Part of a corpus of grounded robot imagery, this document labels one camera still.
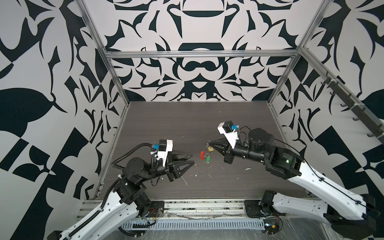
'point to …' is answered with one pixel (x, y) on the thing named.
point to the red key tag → (202, 155)
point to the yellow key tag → (210, 149)
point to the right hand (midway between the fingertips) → (211, 144)
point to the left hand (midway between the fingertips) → (193, 157)
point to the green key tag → (208, 159)
